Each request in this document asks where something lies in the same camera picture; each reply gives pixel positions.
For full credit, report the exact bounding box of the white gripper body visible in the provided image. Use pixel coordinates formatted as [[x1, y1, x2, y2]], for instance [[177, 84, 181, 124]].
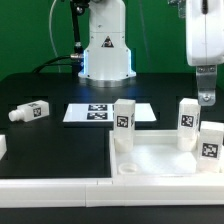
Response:
[[186, 0, 224, 66]]

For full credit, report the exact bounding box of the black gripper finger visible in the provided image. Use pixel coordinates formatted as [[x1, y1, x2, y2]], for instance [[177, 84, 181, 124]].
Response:
[[196, 65, 217, 106]]

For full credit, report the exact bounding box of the white marker sheet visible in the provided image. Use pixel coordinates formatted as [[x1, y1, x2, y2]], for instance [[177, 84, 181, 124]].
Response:
[[63, 103, 156, 122]]

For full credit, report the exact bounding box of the white left obstacle bar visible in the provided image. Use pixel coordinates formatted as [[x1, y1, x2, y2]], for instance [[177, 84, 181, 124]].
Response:
[[0, 135, 7, 160]]

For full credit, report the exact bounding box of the white obstacle bar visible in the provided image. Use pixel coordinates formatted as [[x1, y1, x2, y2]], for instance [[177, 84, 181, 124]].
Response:
[[0, 176, 224, 208], [0, 135, 7, 160]]

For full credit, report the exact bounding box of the black cable bundle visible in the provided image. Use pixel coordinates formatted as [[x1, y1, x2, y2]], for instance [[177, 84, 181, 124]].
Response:
[[31, 0, 84, 75]]

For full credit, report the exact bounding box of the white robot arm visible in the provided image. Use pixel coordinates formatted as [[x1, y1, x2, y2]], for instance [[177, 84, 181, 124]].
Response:
[[70, 0, 224, 106]]

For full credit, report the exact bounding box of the white square table top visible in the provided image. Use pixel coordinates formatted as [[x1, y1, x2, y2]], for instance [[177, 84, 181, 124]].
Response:
[[109, 130, 224, 182]]

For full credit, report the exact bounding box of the white front obstacle bar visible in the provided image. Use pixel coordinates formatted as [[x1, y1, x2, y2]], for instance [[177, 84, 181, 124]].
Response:
[[0, 176, 224, 208]]

